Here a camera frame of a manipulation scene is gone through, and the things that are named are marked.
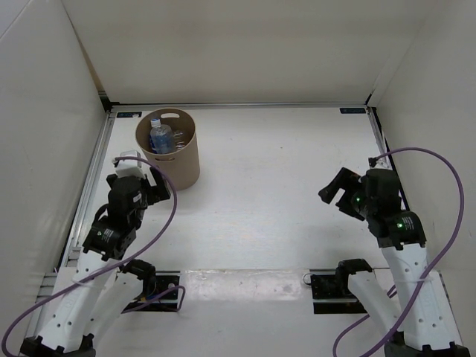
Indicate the blue label plastic bottle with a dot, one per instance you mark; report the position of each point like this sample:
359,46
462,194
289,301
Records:
161,136

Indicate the right blue corner label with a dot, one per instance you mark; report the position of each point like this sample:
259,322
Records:
352,110

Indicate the left blue corner label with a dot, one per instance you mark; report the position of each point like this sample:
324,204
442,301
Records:
128,114

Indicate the brown round bin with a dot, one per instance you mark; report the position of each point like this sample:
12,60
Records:
182,166

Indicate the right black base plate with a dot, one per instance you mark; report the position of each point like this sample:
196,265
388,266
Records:
327,297

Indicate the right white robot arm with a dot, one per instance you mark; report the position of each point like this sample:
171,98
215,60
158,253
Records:
415,326

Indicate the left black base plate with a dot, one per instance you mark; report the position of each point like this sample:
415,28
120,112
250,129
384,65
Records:
164,280

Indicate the blue corner label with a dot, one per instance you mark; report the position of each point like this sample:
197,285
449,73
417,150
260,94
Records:
128,114
352,110

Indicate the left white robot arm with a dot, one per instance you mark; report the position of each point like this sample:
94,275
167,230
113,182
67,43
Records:
105,280

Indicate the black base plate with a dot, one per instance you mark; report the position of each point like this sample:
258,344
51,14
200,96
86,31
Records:
164,280
327,297

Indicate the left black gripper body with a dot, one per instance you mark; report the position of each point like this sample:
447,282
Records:
137,219

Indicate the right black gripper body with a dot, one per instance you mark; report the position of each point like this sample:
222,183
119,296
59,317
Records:
364,204

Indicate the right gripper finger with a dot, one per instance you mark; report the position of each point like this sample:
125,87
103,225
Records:
354,206
345,180

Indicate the left aluminium frame rail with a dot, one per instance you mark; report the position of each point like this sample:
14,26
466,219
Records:
89,186

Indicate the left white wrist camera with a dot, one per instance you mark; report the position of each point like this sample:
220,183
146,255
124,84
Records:
128,163

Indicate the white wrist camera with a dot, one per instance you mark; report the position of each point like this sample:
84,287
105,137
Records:
128,163
379,163

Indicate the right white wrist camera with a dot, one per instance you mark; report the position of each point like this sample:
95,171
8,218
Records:
379,163

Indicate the green label clear bottle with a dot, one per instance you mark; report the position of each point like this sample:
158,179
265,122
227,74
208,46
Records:
180,139

